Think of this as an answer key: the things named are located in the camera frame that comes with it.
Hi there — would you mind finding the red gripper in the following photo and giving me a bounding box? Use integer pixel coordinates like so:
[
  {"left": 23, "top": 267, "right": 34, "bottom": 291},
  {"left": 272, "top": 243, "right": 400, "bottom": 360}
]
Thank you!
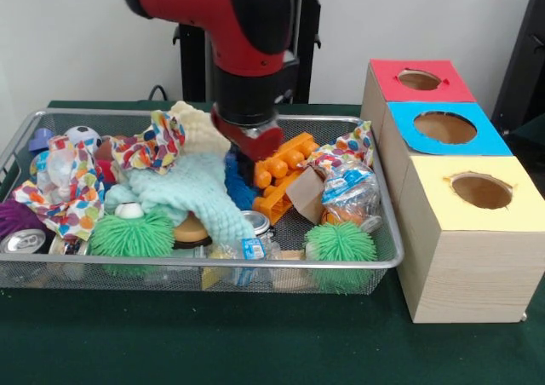
[{"left": 210, "top": 106, "right": 285, "bottom": 161}]

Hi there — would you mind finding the cream waffle cloth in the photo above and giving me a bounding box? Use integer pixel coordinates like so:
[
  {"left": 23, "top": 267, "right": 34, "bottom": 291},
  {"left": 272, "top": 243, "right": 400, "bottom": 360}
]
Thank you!
[{"left": 169, "top": 101, "right": 231, "bottom": 158}]

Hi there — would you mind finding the light teal waffle cloth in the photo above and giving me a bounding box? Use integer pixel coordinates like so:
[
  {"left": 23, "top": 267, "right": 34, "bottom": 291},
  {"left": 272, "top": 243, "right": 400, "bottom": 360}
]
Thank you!
[{"left": 104, "top": 151, "right": 256, "bottom": 243}]

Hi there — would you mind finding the polka dot cloth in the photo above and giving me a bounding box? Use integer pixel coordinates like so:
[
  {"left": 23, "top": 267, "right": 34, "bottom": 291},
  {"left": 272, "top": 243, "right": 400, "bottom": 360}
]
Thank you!
[{"left": 311, "top": 119, "right": 376, "bottom": 171}]

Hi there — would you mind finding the heart print cloth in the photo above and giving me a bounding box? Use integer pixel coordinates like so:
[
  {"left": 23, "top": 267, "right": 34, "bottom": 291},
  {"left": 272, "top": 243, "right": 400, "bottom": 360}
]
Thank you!
[{"left": 13, "top": 110, "right": 186, "bottom": 241}]

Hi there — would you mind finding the wooden box with three holes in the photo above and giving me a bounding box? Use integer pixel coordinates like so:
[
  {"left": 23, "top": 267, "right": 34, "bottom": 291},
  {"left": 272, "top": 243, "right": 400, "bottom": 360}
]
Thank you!
[{"left": 360, "top": 59, "right": 545, "bottom": 324}]

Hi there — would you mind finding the orange toy block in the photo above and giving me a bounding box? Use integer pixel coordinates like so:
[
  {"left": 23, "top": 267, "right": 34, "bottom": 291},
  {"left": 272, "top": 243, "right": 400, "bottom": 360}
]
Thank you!
[
  {"left": 254, "top": 132, "right": 318, "bottom": 190},
  {"left": 253, "top": 168, "right": 312, "bottom": 226}
]

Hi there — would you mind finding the blue spiky ball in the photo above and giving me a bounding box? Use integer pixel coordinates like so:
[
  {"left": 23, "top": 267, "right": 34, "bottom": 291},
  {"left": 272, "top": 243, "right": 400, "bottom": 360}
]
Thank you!
[{"left": 224, "top": 153, "right": 258, "bottom": 211}]

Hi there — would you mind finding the green spiky ball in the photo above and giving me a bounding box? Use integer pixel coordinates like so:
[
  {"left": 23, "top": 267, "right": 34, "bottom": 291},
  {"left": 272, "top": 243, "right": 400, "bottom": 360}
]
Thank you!
[{"left": 304, "top": 221, "right": 378, "bottom": 264}]

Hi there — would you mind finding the green fuzzy monster toy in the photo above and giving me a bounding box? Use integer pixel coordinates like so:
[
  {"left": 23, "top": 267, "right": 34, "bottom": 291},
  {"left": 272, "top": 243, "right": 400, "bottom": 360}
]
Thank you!
[{"left": 89, "top": 204, "right": 175, "bottom": 258}]

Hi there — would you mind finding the dark green tablecloth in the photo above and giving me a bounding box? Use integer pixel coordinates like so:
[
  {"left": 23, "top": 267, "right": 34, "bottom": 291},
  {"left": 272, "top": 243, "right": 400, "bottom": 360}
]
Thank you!
[{"left": 0, "top": 100, "right": 545, "bottom": 385}]

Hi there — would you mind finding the purple spiky ball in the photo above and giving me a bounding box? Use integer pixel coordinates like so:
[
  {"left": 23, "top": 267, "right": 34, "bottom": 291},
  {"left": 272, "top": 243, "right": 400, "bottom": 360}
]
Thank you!
[{"left": 0, "top": 199, "right": 43, "bottom": 239}]

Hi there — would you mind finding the black panel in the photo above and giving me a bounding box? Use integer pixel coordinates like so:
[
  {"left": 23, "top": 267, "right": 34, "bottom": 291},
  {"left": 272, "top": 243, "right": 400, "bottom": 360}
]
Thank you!
[{"left": 494, "top": 0, "right": 545, "bottom": 139}]

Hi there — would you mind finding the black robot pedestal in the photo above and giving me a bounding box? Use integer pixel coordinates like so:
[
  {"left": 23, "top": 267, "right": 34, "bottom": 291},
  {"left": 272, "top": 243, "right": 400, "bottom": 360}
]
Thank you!
[{"left": 164, "top": 0, "right": 341, "bottom": 105}]

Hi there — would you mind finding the clear wire mesh bin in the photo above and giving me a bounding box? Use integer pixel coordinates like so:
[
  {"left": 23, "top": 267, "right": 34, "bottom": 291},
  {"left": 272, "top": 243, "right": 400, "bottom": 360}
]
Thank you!
[{"left": 0, "top": 108, "right": 404, "bottom": 296}]

